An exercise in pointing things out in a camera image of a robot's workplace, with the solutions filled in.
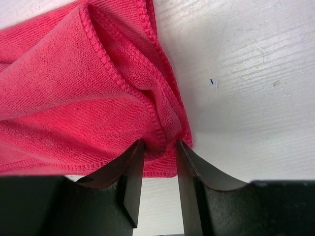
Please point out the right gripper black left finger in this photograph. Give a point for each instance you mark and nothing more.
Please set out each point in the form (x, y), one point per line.
(111, 200)

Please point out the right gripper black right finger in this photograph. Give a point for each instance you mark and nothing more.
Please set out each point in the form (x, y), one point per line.
(195, 177)

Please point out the pink towel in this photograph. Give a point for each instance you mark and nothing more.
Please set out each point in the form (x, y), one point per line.
(80, 84)

